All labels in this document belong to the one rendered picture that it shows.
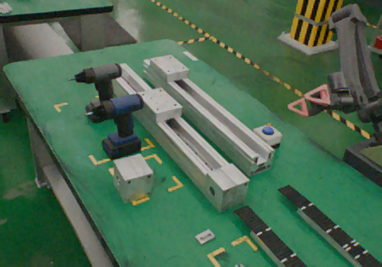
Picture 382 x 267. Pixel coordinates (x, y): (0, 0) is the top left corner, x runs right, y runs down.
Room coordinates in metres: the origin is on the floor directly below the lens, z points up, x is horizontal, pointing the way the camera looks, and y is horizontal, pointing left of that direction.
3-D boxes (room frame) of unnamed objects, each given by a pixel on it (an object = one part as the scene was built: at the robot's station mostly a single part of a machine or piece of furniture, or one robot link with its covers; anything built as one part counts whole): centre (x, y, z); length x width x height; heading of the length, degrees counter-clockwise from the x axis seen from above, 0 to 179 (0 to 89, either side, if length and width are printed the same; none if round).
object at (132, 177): (0.96, 0.16, 0.83); 0.11 x 0.10 x 0.10; 122
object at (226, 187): (0.97, -0.13, 0.83); 0.12 x 0.09 x 0.10; 126
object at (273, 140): (1.28, -0.28, 0.81); 0.10 x 0.08 x 0.06; 126
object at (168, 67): (1.63, 0.14, 0.87); 0.16 x 0.11 x 0.07; 36
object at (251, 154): (1.43, -0.01, 0.82); 0.80 x 0.10 x 0.09; 36
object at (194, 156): (1.32, 0.14, 0.82); 0.80 x 0.10 x 0.09; 36
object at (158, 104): (1.32, 0.14, 0.87); 0.16 x 0.11 x 0.07; 36
